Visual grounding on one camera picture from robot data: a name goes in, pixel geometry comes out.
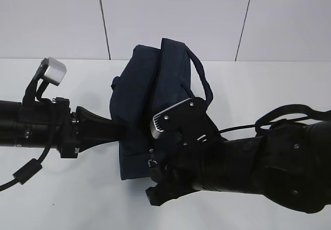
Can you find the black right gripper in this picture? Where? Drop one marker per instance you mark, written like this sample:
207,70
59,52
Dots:
176,175

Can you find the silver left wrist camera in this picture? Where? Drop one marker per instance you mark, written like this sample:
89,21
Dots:
50,71

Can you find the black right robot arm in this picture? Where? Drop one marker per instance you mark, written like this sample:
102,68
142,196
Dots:
290,166

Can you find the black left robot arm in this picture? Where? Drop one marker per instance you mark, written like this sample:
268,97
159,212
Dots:
75,132

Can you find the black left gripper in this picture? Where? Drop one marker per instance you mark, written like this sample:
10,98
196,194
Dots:
54,126

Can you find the navy blue lunch bag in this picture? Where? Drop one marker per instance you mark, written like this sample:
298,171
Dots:
153,80

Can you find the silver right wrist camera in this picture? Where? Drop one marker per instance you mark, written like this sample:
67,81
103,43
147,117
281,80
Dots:
189,119

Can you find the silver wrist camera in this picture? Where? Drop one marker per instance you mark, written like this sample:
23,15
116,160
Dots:
50,71
189,119

